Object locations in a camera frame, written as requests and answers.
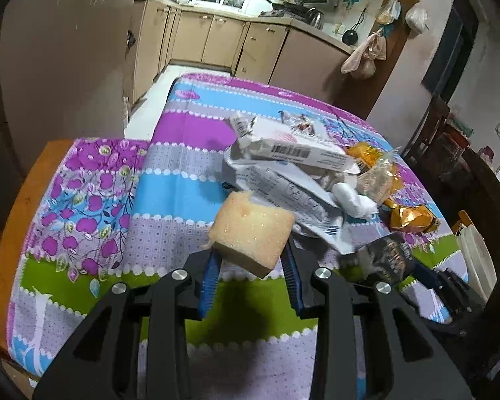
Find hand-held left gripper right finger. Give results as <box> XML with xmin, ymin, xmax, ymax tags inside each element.
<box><xmin>280</xmin><ymin>239</ymin><xmax>473</xmax><ymax>400</ymax></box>

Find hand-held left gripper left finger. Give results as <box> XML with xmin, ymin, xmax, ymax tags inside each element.
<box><xmin>32</xmin><ymin>247</ymin><xmax>223</xmax><ymax>400</ymax></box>

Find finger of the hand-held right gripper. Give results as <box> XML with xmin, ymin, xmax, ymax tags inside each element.
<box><xmin>412</xmin><ymin>263</ymin><xmax>490</xmax><ymax>326</ymax></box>

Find black snack packet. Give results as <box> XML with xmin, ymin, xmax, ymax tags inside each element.
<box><xmin>356</xmin><ymin>233</ymin><xmax>418</xmax><ymax>288</ymax></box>

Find yellow sponge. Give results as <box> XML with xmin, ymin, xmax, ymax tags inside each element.
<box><xmin>203</xmin><ymin>192</ymin><xmax>296</xmax><ymax>279</ymax></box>

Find orange clear plastic bag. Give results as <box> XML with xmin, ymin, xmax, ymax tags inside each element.
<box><xmin>345</xmin><ymin>141</ymin><xmax>401</xmax><ymax>203</ymax></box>

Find gold foil wrapper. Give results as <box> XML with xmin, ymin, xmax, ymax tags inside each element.
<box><xmin>382</xmin><ymin>197</ymin><xmax>441</xmax><ymax>234</ymax></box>

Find white printed plastic wrapper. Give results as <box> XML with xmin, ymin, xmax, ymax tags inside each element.
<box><xmin>221</xmin><ymin>158</ymin><xmax>355</xmax><ymax>255</ymax></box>

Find crumpled white tissue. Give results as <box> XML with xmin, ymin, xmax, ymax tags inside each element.
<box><xmin>331</xmin><ymin>181</ymin><xmax>378</xmax><ymax>218</ymax></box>

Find floral striped tablecloth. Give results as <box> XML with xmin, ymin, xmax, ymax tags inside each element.
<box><xmin>6</xmin><ymin>72</ymin><xmax>471</xmax><ymax>400</ymax></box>

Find white cardboard box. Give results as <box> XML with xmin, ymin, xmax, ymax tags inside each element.
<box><xmin>229</xmin><ymin>116</ymin><xmax>361</xmax><ymax>174</ymax></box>

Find dark wooden chair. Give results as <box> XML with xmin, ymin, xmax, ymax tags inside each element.
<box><xmin>401</xmin><ymin>95</ymin><xmax>451</xmax><ymax>176</ymax></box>

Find small red white wrapper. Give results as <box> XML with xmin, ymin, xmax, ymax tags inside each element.
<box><xmin>278</xmin><ymin>110</ymin><xmax>331</xmax><ymax>137</ymax></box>

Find pink hanging plastic bag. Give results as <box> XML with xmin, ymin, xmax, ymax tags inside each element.
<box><xmin>341</xmin><ymin>30</ymin><xmax>389</xmax><ymax>81</ymax></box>

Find beige kitchen cabinets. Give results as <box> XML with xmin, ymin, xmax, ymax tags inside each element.
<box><xmin>124</xmin><ymin>0</ymin><xmax>356</xmax><ymax>106</ymax></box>

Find beige refrigerator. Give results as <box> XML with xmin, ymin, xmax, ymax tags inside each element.
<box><xmin>0</xmin><ymin>0</ymin><xmax>146</xmax><ymax>217</ymax></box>

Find white hanging plastic bag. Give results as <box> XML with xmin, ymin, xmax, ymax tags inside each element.
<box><xmin>404</xmin><ymin>1</ymin><xmax>430</xmax><ymax>35</ymax></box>

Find metal kettle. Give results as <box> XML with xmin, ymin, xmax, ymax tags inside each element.
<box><xmin>305</xmin><ymin>7</ymin><xmax>326</xmax><ymax>31</ymax></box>

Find orange white hanging bag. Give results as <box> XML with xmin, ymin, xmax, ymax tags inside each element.
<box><xmin>376</xmin><ymin>0</ymin><xmax>403</xmax><ymax>26</ymax></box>

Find black wok pan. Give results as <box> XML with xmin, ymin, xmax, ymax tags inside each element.
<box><xmin>256</xmin><ymin>0</ymin><xmax>306</xmax><ymax>14</ymax></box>

